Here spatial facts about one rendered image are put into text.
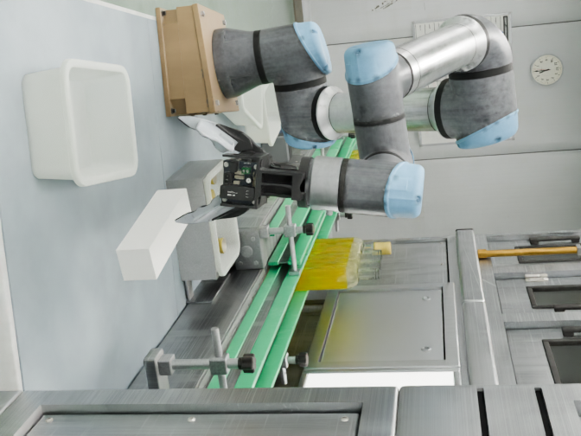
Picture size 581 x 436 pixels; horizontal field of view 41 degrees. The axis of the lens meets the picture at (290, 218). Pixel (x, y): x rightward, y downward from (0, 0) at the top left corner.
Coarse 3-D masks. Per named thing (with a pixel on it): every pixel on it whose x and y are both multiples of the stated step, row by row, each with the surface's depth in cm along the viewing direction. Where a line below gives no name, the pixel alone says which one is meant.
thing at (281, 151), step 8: (280, 136) 245; (264, 144) 244; (280, 144) 243; (288, 144) 246; (272, 152) 244; (280, 152) 244; (288, 152) 245; (272, 160) 245; (280, 160) 245; (288, 160) 245
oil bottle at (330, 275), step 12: (312, 264) 192; (324, 264) 191; (336, 264) 190; (348, 264) 189; (300, 276) 190; (312, 276) 189; (324, 276) 189; (336, 276) 188; (348, 276) 188; (300, 288) 191; (312, 288) 190; (324, 288) 190; (336, 288) 189; (348, 288) 189
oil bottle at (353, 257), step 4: (312, 256) 197; (316, 256) 197; (320, 256) 196; (324, 256) 196; (328, 256) 196; (332, 256) 195; (336, 256) 195; (340, 256) 195; (344, 256) 194; (348, 256) 194; (352, 256) 194; (356, 256) 195; (308, 260) 195; (312, 260) 195; (316, 260) 194; (320, 260) 194; (324, 260) 194; (328, 260) 194; (332, 260) 193; (336, 260) 193; (340, 260) 193; (344, 260) 193; (348, 260) 193; (352, 260) 193; (356, 260) 193; (360, 260) 194; (356, 264) 193; (360, 264) 194
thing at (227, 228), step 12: (216, 168) 164; (204, 180) 160; (216, 180) 174; (216, 192) 175; (216, 228) 178; (228, 228) 177; (216, 240) 161; (228, 240) 178; (216, 252) 162; (228, 252) 177; (216, 264) 163; (228, 264) 170
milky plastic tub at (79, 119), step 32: (64, 64) 104; (96, 64) 113; (32, 96) 106; (64, 96) 103; (96, 96) 125; (128, 96) 124; (32, 128) 106; (64, 128) 105; (96, 128) 125; (128, 128) 125; (32, 160) 107; (64, 160) 106; (96, 160) 126; (128, 160) 125
